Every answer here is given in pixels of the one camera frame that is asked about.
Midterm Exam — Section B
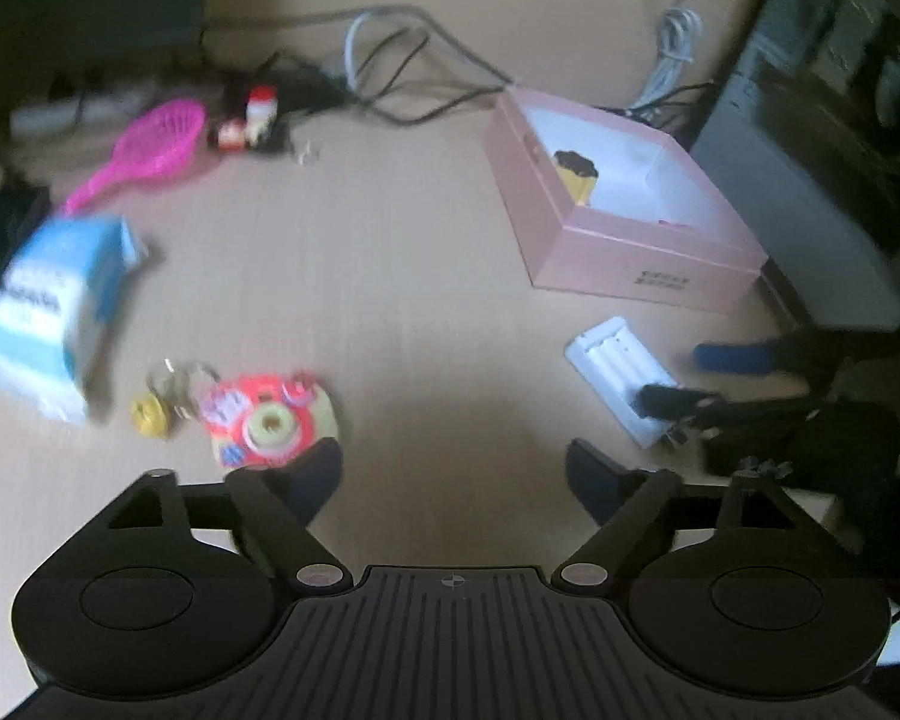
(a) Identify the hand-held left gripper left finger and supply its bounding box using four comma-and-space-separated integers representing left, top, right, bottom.
105, 439, 350, 593

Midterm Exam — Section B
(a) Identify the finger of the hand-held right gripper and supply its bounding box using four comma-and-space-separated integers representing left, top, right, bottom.
692, 336, 822, 382
634, 382, 822, 436

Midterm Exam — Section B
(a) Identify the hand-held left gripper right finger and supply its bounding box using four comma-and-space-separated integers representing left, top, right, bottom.
559, 439, 796, 593

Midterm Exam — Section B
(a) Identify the white battery charger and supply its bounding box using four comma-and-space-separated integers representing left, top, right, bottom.
565, 317, 710, 449

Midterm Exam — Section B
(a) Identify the red toy camera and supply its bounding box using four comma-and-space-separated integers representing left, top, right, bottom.
199, 371, 340, 470

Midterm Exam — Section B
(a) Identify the pink cardboard box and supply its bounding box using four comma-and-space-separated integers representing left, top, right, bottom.
484, 86, 770, 314

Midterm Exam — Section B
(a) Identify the blue white tissue pack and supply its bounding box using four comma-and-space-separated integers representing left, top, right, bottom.
0, 214, 151, 425

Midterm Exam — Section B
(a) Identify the santa figure toy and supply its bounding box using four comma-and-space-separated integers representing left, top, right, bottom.
208, 86, 282, 155

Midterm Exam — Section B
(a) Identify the pink hairbrush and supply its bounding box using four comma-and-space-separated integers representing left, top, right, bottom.
64, 99, 207, 215

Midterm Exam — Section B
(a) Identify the wooden desktop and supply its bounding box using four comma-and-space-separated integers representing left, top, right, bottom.
0, 0, 900, 691

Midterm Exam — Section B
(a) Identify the computer case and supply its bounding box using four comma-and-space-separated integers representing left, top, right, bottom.
688, 0, 900, 332

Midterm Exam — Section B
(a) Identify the yellow pudding toy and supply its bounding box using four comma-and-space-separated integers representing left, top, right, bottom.
553, 150, 601, 205

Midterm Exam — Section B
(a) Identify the black power adapter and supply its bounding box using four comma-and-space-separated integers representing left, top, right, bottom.
225, 52, 350, 115

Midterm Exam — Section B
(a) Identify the white power strip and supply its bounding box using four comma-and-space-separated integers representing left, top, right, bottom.
11, 86, 158, 137

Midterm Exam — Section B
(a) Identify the dark monitor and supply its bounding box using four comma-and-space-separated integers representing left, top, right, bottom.
0, 0, 212, 95

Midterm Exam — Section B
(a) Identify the yellow keychain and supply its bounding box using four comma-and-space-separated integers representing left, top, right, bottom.
130, 358, 222, 437

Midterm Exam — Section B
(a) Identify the white cable bundle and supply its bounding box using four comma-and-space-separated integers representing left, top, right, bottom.
628, 0, 704, 115

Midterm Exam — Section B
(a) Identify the black cable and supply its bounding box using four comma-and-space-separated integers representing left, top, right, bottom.
202, 11, 512, 127

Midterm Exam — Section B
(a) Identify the grey cable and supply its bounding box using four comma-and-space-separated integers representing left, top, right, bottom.
343, 6, 512, 91

